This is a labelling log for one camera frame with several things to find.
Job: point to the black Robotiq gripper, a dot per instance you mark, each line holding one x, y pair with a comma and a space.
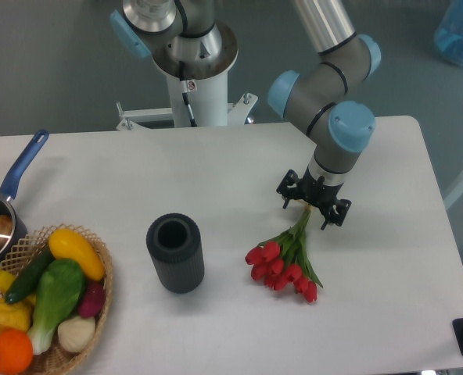
317, 193

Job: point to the red tulip bouquet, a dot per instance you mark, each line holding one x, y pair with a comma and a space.
283, 261

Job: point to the dark grey ribbed vase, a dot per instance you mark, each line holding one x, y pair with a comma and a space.
174, 243

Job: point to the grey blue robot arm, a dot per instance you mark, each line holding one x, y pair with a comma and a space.
316, 103

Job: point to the blue plastic bag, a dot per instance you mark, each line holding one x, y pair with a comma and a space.
448, 37

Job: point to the purple red radish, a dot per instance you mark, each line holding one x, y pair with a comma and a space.
92, 301

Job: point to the yellow squash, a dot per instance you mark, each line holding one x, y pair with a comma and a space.
65, 243

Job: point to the green bok choy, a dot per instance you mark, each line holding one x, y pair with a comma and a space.
58, 292

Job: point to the white garlic bulb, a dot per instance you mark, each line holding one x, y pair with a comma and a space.
75, 333

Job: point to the dark green cucumber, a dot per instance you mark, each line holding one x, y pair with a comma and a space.
27, 281

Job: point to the small yellow pepper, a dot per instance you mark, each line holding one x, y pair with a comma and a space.
6, 280

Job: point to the orange fruit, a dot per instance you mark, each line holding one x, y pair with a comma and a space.
16, 352

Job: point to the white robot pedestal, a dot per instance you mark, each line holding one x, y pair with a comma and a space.
196, 73

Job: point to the blue handled saucepan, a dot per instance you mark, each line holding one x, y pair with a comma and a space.
11, 183

